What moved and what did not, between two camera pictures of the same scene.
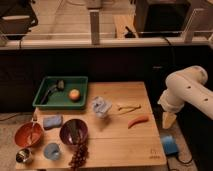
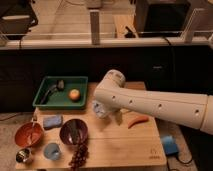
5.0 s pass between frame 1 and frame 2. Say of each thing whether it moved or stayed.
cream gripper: moved
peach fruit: stayed
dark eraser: stayed
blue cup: stayed
